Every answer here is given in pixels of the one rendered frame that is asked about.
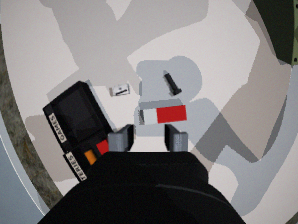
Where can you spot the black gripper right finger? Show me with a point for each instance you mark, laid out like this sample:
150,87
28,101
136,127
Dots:
174,140

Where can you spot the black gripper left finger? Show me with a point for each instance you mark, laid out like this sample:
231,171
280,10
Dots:
121,140

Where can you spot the black bolt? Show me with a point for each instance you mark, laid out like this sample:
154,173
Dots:
173,85

